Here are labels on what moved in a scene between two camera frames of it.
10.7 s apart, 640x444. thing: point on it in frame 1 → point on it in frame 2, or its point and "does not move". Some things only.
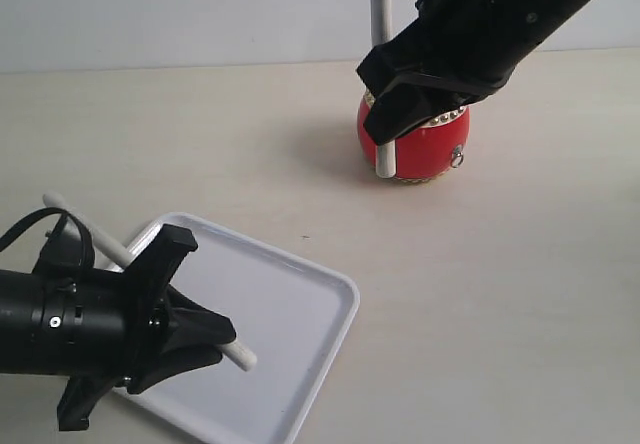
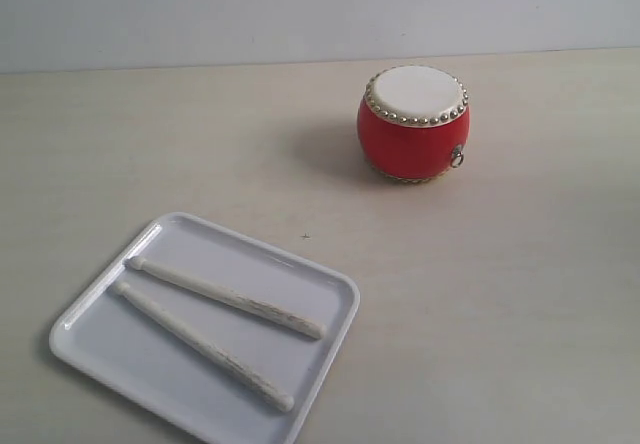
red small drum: x=426 y=151 does not move
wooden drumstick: x=380 y=22 → x=306 y=325
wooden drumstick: x=118 y=251 → x=278 y=398
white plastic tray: x=292 y=315 does not move
